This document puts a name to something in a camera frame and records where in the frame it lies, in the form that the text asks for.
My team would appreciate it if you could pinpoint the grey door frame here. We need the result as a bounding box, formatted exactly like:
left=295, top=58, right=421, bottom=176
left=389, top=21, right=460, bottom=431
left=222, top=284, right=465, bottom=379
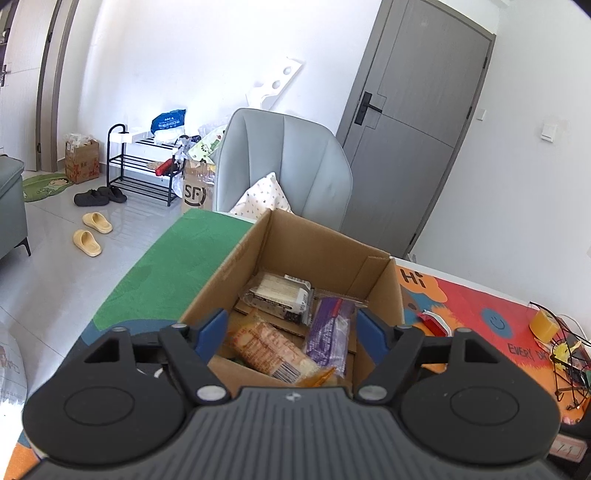
left=0, top=0, right=81, bottom=172

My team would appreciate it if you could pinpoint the black shoe rack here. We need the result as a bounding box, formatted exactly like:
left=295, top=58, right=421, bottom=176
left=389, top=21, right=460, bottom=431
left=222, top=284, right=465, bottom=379
left=107, top=124, right=185, bottom=207

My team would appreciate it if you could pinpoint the cardboard box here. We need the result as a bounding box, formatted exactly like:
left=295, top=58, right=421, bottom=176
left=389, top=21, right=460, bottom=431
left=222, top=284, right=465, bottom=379
left=178, top=209, right=407, bottom=389

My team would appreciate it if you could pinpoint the green patterned bag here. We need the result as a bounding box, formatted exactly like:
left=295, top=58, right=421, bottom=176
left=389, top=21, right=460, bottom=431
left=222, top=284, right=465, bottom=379
left=188, top=124, right=228, bottom=162

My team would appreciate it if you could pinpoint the white cracker packet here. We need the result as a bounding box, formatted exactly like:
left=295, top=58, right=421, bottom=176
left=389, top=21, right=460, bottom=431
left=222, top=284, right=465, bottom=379
left=240, top=272, right=315, bottom=324

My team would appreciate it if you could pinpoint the white foam board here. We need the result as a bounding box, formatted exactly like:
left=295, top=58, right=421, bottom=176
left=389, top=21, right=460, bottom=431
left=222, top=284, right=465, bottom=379
left=245, top=58, right=305, bottom=114

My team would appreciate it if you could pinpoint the white patterned cushion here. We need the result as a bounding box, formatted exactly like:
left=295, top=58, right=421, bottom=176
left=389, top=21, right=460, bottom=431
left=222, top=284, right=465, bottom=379
left=229, top=172, right=295, bottom=217

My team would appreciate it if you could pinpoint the colourful printed table mat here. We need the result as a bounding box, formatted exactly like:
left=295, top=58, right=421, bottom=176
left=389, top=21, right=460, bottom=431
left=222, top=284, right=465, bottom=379
left=0, top=210, right=591, bottom=480

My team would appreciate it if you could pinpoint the yellow slipper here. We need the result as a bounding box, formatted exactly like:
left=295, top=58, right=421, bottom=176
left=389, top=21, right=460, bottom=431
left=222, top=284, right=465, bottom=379
left=83, top=212, right=113, bottom=234
left=73, top=229, right=103, bottom=257

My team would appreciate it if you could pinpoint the blue plastic bag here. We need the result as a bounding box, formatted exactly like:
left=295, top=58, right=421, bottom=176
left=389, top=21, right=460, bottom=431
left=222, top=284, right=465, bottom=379
left=151, top=109, right=187, bottom=134

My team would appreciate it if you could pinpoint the tangle of black cables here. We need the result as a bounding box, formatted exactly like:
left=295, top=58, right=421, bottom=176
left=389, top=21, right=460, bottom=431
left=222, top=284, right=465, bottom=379
left=529, top=301, right=591, bottom=412

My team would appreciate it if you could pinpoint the grey sofa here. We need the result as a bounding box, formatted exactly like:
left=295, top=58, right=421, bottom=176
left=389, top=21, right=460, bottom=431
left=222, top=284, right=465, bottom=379
left=0, top=154, right=32, bottom=257

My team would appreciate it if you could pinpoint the brown floor carton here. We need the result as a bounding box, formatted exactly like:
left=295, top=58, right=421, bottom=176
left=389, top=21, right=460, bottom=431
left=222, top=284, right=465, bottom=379
left=65, top=134, right=101, bottom=184

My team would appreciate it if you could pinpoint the black door handle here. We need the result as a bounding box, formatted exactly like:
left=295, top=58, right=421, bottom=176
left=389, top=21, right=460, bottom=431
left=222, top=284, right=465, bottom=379
left=355, top=91, right=384, bottom=125

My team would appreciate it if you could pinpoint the yellow tape roll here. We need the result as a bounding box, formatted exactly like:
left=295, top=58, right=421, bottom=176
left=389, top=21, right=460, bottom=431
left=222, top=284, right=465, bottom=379
left=529, top=308, right=561, bottom=343

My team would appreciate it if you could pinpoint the purple wafer packet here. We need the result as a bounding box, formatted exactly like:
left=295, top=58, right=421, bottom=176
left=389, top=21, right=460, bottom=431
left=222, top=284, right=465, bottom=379
left=305, top=296, right=357, bottom=377

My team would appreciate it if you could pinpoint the green floor mat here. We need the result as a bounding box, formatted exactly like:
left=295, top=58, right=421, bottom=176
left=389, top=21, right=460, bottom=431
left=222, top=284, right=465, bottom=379
left=23, top=172, right=75, bottom=203

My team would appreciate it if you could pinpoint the grey door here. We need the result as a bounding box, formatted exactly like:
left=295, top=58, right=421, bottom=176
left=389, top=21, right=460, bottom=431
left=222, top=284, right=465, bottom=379
left=335, top=0, right=497, bottom=259

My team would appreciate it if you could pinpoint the red snack packet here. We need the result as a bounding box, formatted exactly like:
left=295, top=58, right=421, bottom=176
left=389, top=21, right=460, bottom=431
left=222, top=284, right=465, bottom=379
left=416, top=310, right=454, bottom=339

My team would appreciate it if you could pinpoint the brown carton with black logo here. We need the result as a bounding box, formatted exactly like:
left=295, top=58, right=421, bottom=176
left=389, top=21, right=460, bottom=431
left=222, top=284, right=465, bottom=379
left=181, top=159, right=218, bottom=214

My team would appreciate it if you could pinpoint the grey armchair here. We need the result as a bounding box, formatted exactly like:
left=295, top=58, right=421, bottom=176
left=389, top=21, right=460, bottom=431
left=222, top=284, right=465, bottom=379
left=215, top=107, right=354, bottom=232

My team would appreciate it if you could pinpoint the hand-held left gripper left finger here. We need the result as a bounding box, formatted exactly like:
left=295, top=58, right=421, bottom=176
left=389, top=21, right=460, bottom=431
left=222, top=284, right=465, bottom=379
left=82, top=308, right=229, bottom=408

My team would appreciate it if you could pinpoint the white printed bag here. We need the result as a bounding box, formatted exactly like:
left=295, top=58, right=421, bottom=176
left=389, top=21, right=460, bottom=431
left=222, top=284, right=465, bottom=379
left=0, top=323, right=29, bottom=408

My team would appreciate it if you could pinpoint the orange cracker packet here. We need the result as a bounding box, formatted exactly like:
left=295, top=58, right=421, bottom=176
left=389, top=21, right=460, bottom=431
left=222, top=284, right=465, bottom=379
left=228, top=318, right=340, bottom=388

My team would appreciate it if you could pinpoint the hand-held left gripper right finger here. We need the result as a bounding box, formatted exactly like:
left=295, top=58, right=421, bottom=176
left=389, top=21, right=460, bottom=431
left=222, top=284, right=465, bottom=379
left=353, top=307, right=507, bottom=408

